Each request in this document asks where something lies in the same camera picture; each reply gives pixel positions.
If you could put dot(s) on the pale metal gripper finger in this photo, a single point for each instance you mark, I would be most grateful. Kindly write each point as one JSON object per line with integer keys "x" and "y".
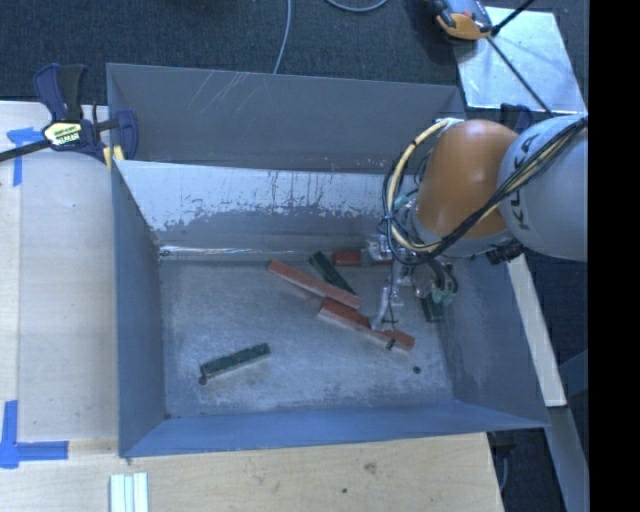
{"x": 380, "y": 251}
{"x": 384, "y": 306}

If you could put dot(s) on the red-brown flat block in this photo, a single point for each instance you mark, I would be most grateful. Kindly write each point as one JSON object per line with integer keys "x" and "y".
{"x": 350, "y": 320}
{"x": 346, "y": 258}
{"x": 315, "y": 284}

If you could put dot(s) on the dark green flat block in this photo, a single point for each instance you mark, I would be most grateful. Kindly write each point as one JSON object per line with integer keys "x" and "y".
{"x": 331, "y": 274}
{"x": 235, "y": 360}

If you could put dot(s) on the grey metal bin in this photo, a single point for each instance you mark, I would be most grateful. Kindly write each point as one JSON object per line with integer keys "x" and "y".
{"x": 280, "y": 360}

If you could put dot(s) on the pale wood board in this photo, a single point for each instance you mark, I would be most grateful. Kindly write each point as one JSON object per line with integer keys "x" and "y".
{"x": 65, "y": 300}

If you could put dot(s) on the black cylinder on white bracket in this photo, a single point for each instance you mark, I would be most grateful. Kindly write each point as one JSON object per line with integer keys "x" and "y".
{"x": 504, "y": 253}

